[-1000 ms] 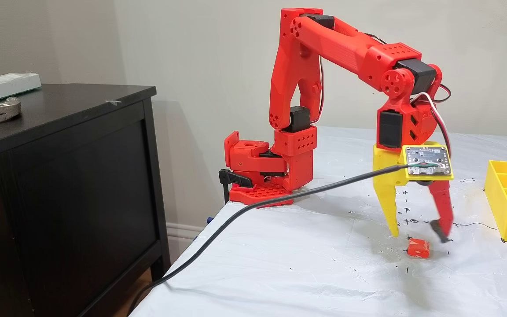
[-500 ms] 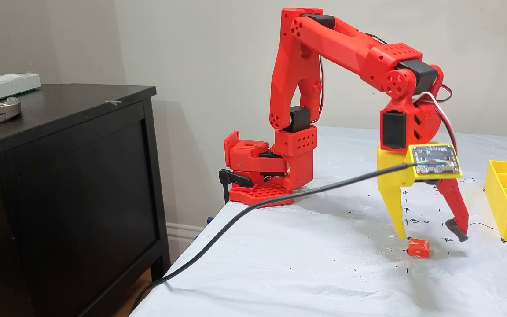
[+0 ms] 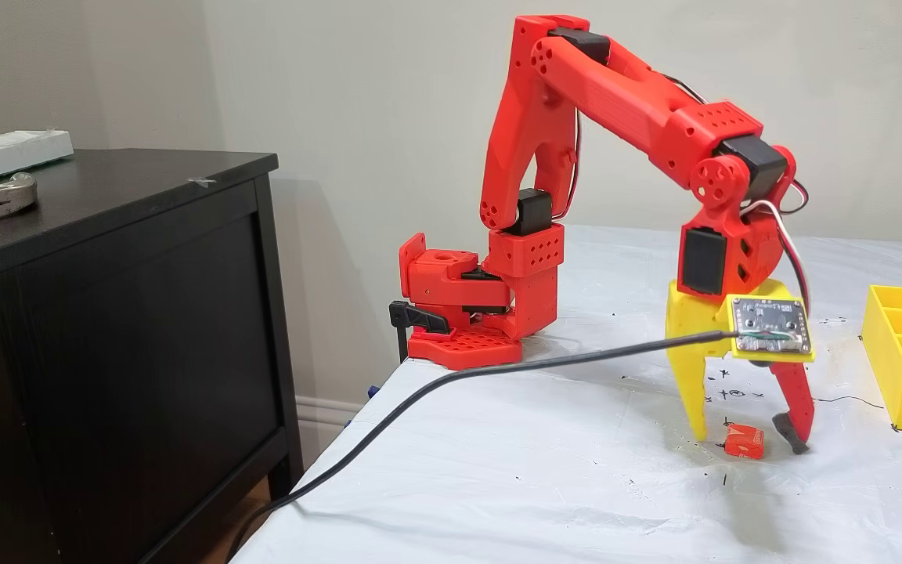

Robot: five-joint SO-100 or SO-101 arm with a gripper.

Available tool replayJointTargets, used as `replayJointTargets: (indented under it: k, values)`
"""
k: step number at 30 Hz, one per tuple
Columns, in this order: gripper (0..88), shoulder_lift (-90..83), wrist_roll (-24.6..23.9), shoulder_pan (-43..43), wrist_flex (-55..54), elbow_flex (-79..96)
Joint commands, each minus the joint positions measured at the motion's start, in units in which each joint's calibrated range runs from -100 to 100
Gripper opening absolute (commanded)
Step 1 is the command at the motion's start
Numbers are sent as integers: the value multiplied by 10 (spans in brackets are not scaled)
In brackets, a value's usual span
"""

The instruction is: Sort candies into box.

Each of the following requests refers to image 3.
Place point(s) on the camera board on yellow mount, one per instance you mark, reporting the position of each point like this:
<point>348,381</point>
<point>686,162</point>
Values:
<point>772,325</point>

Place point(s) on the black table clamp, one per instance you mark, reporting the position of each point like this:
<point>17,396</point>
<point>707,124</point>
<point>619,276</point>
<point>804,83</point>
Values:
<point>420,317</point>

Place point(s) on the white flat box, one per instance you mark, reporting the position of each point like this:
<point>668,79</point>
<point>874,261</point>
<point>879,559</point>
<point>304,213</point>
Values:
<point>5,153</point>

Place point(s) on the white plastic table cover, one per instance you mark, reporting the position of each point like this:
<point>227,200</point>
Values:
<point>537,486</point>

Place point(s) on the black wooden cabinet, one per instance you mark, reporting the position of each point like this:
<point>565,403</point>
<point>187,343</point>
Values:
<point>146,352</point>

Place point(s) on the orange candy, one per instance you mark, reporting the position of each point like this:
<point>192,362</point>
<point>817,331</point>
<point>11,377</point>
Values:
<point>745,441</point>

